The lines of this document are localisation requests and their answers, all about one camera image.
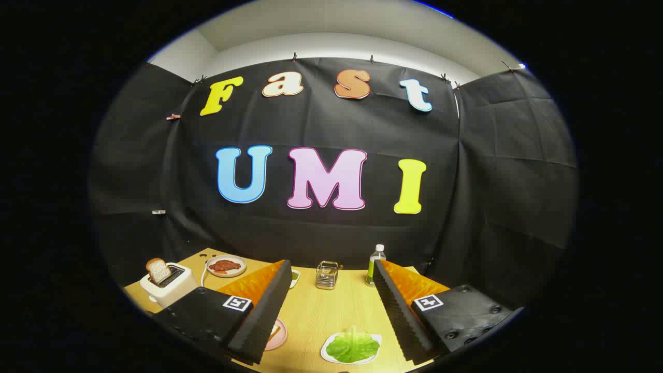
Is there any metal wire utensil holder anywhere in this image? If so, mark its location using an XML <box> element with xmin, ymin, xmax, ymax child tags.
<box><xmin>315</xmin><ymin>261</ymin><xmax>342</xmax><ymax>290</ymax></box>

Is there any pink round plate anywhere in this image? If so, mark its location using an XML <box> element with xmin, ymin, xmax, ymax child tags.
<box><xmin>264</xmin><ymin>317</ymin><xmax>288</xmax><ymax>351</ymax></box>

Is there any white square plate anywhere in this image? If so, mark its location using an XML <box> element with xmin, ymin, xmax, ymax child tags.
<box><xmin>320</xmin><ymin>332</ymin><xmax>383</xmax><ymax>365</ymax></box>

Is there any white toaster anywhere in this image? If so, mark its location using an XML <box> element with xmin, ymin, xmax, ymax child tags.
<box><xmin>140</xmin><ymin>263</ymin><xmax>200</xmax><ymax>309</ymax></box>

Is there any green lettuce leaf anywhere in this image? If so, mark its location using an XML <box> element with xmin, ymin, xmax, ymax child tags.
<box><xmin>325</xmin><ymin>326</ymin><xmax>380</xmax><ymax>363</ymax></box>

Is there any round beige plate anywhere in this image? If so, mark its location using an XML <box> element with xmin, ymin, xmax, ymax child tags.
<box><xmin>206</xmin><ymin>255</ymin><xmax>247</xmax><ymax>278</ymax></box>

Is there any black backdrop cloth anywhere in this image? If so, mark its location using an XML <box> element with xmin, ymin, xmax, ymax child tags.
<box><xmin>88</xmin><ymin>57</ymin><xmax>578</xmax><ymax>311</ymax></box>

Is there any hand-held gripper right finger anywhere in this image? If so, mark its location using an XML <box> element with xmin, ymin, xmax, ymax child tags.
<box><xmin>373</xmin><ymin>259</ymin><xmax>516</xmax><ymax>365</ymax></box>

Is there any green label plastic bottle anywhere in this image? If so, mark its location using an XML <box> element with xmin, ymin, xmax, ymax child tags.
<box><xmin>366</xmin><ymin>244</ymin><xmax>386</xmax><ymax>287</ymax></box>

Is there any toasted bread slice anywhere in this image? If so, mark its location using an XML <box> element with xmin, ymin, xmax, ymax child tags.
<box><xmin>146</xmin><ymin>258</ymin><xmax>172</xmax><ymax>284</ymax></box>

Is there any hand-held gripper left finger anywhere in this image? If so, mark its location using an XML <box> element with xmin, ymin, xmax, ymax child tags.
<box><xmin>153</xmin><ymin>259</ymin><xmax>294</xmax><ymax>365</ymax></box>

